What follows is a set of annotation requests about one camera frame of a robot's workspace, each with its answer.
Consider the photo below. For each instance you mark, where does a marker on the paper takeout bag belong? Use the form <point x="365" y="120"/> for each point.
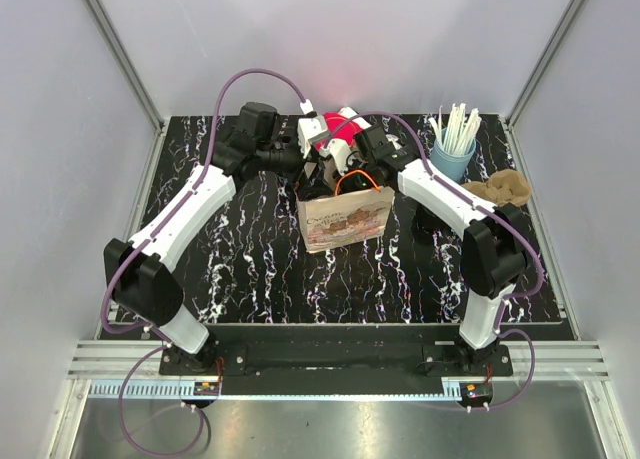
<point x="334" y="221"/>

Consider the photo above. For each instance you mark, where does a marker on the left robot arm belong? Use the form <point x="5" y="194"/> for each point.
<point x="139" y="272"/>

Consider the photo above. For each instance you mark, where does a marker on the black cup lid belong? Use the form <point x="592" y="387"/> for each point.
<point x="426" y="222"/>

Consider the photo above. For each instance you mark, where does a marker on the red folded cloth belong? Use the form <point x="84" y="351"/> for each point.
<point x="331" y="124"/>

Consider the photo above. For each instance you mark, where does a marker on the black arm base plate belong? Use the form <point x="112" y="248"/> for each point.
<point x="294" y="361"/>

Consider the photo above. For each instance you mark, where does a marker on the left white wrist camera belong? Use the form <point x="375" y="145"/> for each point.
<point x="312" y="128"/>

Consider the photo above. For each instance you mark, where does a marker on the aluminium frame rail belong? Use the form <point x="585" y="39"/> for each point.
<point x="330" y="399"/>

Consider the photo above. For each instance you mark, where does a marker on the blue straw holder cup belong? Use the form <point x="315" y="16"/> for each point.
<point x="452" y="166"/>

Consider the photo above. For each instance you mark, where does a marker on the bottom cardboard cup carrier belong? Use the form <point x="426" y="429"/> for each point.
<point x="503" y="187"/>

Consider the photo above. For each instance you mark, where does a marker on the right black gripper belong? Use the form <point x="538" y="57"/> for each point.
<point x="345" y="185"/>

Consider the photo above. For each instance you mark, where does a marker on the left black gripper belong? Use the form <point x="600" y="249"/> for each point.
<point x="317" y="185"/>

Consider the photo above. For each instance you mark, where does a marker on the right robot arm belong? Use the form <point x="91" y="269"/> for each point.
<point x="495" y="252"/>

